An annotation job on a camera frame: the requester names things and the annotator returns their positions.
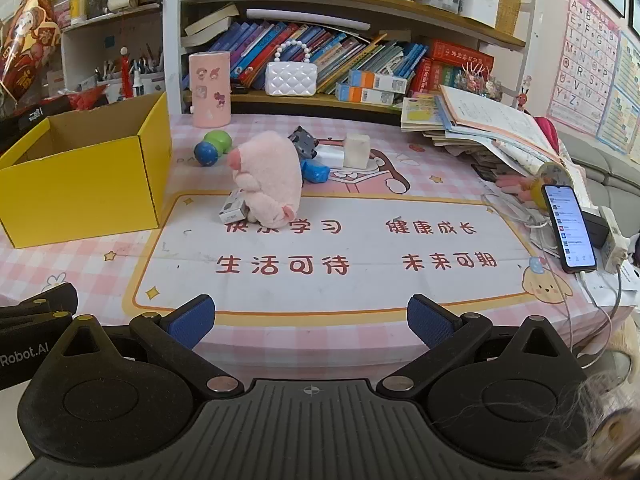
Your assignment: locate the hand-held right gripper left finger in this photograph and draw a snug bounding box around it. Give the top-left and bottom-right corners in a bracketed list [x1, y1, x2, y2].
[45, 295, 246, 395]

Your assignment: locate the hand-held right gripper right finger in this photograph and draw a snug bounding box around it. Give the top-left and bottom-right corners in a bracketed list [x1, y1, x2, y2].
[376, 294, 588, 395]

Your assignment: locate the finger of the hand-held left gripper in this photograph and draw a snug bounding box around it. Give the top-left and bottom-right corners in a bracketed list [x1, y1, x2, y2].
[0, 282, 79, 333]

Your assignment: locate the yellow cardboard box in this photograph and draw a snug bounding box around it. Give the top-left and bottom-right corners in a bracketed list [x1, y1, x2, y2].
[0, 91, 173, 250]

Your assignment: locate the pink plush pig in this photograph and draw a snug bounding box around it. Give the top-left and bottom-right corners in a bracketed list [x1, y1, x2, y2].
[226, 130, 303, 228]

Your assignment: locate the green and blue toy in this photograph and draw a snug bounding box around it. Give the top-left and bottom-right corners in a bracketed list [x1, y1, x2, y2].
[194, 130, 233, 167]

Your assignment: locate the blue-green plastic clip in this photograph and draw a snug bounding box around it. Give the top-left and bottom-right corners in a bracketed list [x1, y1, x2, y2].
[299, 159, 331, 184]

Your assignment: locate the pink checkered printed desk mat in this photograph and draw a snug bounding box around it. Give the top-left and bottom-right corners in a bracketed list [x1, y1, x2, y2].
[0, 112, 636, 381]

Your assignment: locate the small grey card box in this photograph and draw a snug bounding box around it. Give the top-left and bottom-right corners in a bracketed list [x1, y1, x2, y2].
[217, 189, 251, 224]

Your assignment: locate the pink fuzzy toy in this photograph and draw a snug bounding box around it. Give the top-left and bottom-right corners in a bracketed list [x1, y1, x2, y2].
[495, 175, 543, 201]

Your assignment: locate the black flat case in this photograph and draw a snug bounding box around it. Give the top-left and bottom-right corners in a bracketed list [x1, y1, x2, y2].
[470, 160, 506, 183]

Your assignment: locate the black smartphone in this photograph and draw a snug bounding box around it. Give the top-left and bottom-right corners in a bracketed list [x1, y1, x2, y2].
[541, 183, 598, 274]

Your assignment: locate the white foam cube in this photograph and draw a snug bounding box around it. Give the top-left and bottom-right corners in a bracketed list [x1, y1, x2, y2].
[344, 133, 372, 168]

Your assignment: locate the black power adapter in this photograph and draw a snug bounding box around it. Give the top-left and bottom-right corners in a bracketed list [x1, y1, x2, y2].
[582, 210, 611, 248]

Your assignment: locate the white charger block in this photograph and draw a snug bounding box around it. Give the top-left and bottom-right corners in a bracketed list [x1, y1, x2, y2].
[312, 144, 347, 170]

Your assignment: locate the white power strip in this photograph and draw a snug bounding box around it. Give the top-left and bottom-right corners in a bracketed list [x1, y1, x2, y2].
[597, 205, 628, 273]

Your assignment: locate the red foil bag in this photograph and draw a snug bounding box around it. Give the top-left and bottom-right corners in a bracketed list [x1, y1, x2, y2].
[50, 87, 108, 111]

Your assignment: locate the beige fluffy fur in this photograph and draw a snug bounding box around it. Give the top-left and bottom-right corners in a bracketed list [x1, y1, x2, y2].
[525, 317, 640, 480]

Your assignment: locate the pile of workbooks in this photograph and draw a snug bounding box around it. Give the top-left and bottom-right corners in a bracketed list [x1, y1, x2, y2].
[400, 85, 576, 181]

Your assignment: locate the grey toy car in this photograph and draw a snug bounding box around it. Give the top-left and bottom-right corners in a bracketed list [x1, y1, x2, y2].
[287, 126, 321, 162]

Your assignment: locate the white pen holder with pens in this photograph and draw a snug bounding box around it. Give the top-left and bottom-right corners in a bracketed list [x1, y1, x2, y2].
[95, 60, 126, 102]
[129, 45, 166, 98]

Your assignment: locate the pink backpack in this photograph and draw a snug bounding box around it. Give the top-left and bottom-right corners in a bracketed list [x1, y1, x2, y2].
[532, 116, 561, 153]

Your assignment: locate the pink cylinder container with stickers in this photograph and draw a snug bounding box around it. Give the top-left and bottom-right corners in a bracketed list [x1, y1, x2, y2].
[188, 51, 232, 129]

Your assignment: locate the red firecracker ornament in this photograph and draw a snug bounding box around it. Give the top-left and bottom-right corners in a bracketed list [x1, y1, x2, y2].
[119, 47, 132, 98]

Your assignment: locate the wooden bookshelf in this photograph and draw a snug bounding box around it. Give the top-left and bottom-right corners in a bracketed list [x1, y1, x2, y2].
[165, 0, 538, 116]

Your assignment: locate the row of thick dictionaries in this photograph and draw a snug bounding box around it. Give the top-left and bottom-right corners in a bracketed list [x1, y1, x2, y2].
[410, 57, 483, 97]

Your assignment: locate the sparkly hair ornament cluster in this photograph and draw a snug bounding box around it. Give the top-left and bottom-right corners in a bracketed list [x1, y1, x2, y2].
[452, 60, 503, 101]

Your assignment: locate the white shelf unit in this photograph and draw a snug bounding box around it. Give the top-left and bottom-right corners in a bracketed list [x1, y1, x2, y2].
[60, 5, 168, 103]

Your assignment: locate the red and gold foil decoration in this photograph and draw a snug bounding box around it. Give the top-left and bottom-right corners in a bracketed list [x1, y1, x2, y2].
[0, 0, 63, 103]

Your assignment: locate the red boxed book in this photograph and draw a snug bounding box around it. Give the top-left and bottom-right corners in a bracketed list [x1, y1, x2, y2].
[429, 39, 496, 72]

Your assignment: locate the thick cream paperback book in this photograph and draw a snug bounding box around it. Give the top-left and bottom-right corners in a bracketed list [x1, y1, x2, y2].
[185, 4, 241, 36]
[180, 29, 236, 52]

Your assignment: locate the row of colourful children's books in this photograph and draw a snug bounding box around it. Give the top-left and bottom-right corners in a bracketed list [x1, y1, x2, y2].
[230, 20, 431, 96]

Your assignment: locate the white charging cable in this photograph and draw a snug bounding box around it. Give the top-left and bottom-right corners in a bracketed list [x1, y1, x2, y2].
[482, 192, 626, 351]

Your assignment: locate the reindeer wall sticker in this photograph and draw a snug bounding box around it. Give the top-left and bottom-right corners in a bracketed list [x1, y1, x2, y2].
[515, 75, 533, 113]

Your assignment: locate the white quilted handbag pearl handle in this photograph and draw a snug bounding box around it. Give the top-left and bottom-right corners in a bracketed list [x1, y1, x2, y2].
[265, 42, 318, 97]

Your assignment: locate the blue chart wall poster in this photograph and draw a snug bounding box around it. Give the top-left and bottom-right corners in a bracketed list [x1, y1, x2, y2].
[597, 30, 640, 156]

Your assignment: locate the pink alphabet wall poster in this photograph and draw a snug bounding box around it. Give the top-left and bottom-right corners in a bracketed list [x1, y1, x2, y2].
[546, 0, 623, 136]

